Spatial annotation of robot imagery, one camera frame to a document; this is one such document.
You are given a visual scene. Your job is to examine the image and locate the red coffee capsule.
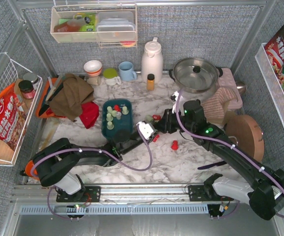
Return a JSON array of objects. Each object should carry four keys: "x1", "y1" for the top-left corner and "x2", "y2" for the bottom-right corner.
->
[
  {"x1": 114, "y1": 105, "x2": 121, "y2": 112},
  {"x1": 171, "y1": 140, "x2": 178, "y2": 150},
  {"x1": 153, "y1": 134, "x2": 160, "y2": 142}
]

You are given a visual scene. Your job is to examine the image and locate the teal storage basket tray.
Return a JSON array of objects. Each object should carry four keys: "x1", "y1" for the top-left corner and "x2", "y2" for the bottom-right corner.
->
[{"x1": 101, "y1": 99, "x2": 134, "y2": 141}]

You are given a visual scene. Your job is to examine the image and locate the green coffee capsule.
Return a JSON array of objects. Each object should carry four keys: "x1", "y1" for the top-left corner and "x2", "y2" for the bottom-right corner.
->
[
  {"x1": 107, "y1": 121, "x2": 114, "y2": 130},
  {"x1": 107, "y1": 106, "x2": 113, "y2": 113},
  {"x1": 122, "y1": 106, "x2": 129, "y2": 115}
]

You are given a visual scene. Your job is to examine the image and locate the pink striped towel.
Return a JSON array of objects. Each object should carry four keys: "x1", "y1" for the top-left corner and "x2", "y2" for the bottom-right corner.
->
[{"x1": 201, "y1": 87, "x2": 238, "y2": 123}]

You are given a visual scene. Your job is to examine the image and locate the red cloth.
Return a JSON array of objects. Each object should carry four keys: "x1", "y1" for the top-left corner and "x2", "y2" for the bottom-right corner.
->
[{"x1": 79, "y1": 102, "x2": 99, "y2": 129}]

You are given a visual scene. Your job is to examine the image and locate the brown cloth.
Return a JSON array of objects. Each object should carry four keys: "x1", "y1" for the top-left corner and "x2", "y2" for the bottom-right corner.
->
[{"x1": 49, "y1": 73, "x2": 94, "y2": 121}]

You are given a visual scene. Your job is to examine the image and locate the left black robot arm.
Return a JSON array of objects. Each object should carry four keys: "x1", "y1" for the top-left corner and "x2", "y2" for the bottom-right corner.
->
[{"x1": 30, "y1": 121, "x2": 157, "y2": 196}]

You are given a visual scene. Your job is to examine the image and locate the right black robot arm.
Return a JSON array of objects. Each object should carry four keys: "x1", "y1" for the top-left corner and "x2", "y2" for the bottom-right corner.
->
[{"x1": 155, "y1": 90, "x2": 284, "y2": 220}]

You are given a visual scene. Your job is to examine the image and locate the right arm mounting base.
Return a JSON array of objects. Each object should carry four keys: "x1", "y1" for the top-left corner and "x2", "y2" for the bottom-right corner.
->
[{"x1": 184, "y1": 184, "x2": 233, "y2": 203}]

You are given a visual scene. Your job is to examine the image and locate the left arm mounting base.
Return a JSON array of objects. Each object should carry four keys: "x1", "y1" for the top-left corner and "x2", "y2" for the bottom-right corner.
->
[{"x1": 56, "y1": 186, "x2": 101, "y2": 203}]

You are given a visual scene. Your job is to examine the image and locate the orange spice bottle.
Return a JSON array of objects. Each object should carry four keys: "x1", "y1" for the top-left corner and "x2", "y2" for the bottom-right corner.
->
[{"x1": 146, "y1": 74, "x2": 155, "y2": 90}]

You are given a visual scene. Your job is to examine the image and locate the steel pot with lid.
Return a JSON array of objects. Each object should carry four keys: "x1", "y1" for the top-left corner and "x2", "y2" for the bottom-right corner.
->
[{"x1": 169, "y1": 58, "x2": 223, "y2": 93}]

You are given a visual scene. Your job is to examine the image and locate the white thermos jug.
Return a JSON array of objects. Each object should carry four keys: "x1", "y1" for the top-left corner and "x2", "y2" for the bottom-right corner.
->
[{"x1": 141, "y1": 37, "x2": 163, "y2": 84}]

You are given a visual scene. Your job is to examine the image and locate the blue mug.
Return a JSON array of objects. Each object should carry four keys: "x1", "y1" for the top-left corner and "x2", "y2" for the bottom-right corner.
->
[{"x1": 118, "y1": 61, "x2": 137, "y2": 82}]

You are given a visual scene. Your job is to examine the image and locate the green lid white cup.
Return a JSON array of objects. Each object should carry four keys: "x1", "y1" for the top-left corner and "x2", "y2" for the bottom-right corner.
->
[{"x1": 103, "y1": 68, "x2": 121, "y2": 86}]

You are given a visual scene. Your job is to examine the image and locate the pink egg tray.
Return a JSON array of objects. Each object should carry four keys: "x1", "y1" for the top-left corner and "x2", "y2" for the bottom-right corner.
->
[{"x1": 216, "y1": 67, "x2": 243, "y2": 110}]

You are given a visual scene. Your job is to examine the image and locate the pepper grinder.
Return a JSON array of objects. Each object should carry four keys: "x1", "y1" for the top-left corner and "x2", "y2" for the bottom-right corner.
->
[{"x1": 86, "y1": 76, "x2": 101, "y2": 86}]

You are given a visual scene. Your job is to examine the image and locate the round wooden board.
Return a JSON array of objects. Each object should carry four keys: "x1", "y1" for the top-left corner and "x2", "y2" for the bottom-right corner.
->
[{"x1": 225, "y1": 115, "x2": 264, "y2": 162}]

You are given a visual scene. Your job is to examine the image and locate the white striped bowl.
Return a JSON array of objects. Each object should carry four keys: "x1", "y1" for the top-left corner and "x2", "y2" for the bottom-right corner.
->
[{"x1": 83, "y1": 60, "x2": 102, "y2": 77}]

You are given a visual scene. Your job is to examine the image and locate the orange tray with knives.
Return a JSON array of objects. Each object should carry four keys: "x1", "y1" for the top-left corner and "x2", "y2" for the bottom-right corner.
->
[{"x1": 35, "y1": 80, "x2": 63, "y2": 118}]

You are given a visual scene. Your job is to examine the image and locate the clear plastic containers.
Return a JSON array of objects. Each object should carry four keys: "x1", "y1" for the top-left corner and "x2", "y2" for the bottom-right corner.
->
[{"x1": 96, "y1": 11, "x2": 136, "y2": 42}]

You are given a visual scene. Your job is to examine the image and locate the orange plastic cup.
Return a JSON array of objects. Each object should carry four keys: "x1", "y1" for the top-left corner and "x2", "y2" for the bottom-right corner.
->
[{"x1": 20, "y1": 160, "x2": 39, "y2": 180}]

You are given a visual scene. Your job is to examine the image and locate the orange snack bag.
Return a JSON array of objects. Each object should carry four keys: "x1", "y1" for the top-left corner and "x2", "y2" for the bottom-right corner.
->
[{"x1": 0, "y1": 83, "x2": 26, "y2": 150}]

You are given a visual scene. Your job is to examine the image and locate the cream wall shelf basket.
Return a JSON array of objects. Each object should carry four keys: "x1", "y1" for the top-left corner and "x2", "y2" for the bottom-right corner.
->
[{"x1": 50, "y1": 3, "x2": 138, "y2": 47}]

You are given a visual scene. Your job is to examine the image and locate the right white wall basket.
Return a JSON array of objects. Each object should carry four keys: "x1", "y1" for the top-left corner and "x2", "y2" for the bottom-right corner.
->
[{"x1": 255, "y1": 43, "x2": 284, "y2": 128}]

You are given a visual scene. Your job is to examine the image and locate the left wire basket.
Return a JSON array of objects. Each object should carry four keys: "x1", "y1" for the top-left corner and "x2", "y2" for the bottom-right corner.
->
[{"x1": 0, "y1": 52, "x2": 43, "y2": 166}]

